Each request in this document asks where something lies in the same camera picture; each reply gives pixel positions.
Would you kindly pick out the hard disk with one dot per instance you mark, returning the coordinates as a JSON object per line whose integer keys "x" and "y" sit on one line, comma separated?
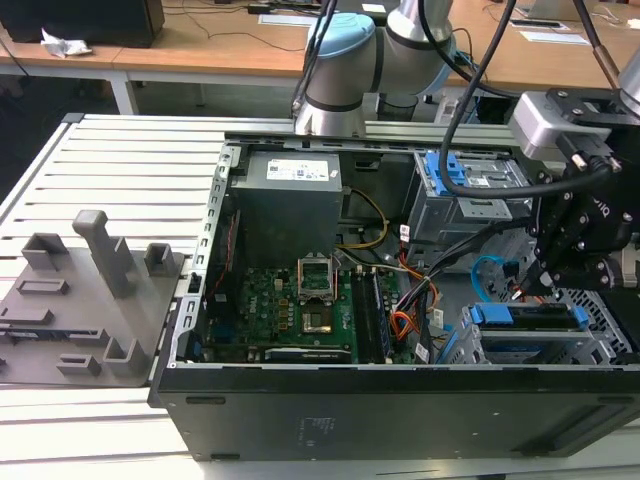
{"x": 537, "y": 317}

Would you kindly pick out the long wooden desk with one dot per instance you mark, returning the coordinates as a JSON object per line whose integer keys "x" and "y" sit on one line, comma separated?
{"x": 210, "y": 55}

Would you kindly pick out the black graphics card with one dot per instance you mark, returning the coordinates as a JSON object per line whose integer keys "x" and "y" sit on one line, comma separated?
{"x": 307, "y": 354}

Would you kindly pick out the CPU socket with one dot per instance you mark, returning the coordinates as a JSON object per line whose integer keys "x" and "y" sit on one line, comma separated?
{"x": 317, "y": 322}

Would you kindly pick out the white paper sheet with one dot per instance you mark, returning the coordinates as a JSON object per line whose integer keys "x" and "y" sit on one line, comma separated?
{"x": 282, "y": 19}
{"x": 555, "y": 37}

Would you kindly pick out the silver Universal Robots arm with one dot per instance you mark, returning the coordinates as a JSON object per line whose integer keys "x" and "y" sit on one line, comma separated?
{"x": 340, "y": 65}

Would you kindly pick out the black box on desk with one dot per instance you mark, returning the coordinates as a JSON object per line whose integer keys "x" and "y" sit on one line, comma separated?
{"x": 85, "y": 22}

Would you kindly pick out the green motherboard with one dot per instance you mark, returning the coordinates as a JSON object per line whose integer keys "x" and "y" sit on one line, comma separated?
{"x": 265, "y": 305}

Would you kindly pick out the blue plastic drive latch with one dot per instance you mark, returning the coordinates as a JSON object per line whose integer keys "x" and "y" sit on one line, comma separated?
{"x": 432, "y": 175}

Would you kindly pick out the crumpled white paper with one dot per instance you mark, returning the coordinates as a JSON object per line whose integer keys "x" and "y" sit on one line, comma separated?
{"x": 65, "y": 45}

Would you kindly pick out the metal drive cage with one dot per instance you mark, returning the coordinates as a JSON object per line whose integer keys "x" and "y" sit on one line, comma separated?
{"x": 435, "y": 225}

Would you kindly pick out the metal disk bay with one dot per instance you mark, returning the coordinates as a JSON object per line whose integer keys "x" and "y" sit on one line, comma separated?
{"x": 530, "y": 345}

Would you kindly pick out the black power adapter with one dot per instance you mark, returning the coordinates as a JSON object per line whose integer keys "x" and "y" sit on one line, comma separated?
{"x": 260, "y": 9}

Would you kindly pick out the black framed tablet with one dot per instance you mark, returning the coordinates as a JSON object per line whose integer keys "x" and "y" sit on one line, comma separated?
{"x": 535, "y": 23}

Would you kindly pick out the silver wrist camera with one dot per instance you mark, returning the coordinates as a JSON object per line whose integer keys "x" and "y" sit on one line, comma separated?
{"x": 535, "y": 125}

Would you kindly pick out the black open PC case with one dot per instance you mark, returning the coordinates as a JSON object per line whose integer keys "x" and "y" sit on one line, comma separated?
{"x": 350, "y": 415}

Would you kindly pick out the grey power supply unit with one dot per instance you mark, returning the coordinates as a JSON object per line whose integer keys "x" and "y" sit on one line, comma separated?
{"x": 287, "y": 210}

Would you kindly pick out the RAM stick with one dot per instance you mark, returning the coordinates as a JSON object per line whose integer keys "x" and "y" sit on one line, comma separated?
{"x": 381, "y": 320}

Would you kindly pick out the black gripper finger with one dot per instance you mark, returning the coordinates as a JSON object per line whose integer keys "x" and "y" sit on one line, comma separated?
{"x": 555, "y": 230}
{"x": 582, "y": 275}

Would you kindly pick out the grey laptop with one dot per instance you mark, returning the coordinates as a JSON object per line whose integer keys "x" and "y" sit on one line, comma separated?
{"x": 547, "y": 9}

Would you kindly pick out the grey parts rack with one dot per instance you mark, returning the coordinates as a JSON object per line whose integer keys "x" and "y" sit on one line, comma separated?
{"x": 85, "y": 325}

